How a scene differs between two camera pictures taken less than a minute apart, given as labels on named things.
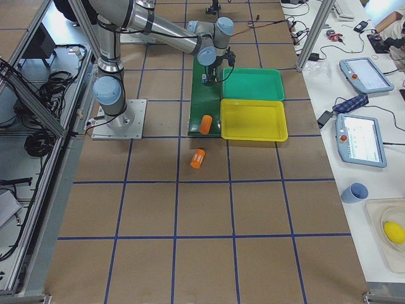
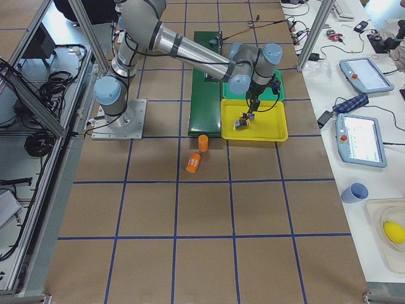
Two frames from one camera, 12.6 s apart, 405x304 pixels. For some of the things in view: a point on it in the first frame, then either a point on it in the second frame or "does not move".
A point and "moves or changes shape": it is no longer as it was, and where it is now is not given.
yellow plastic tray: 253,120 does not move
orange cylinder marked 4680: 197,158 moves or changes shape
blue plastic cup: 354,193 does not move
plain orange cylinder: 205,124 -> 203,142
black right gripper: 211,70 -> 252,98
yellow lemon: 395,232 does not move
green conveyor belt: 205,100 does not move
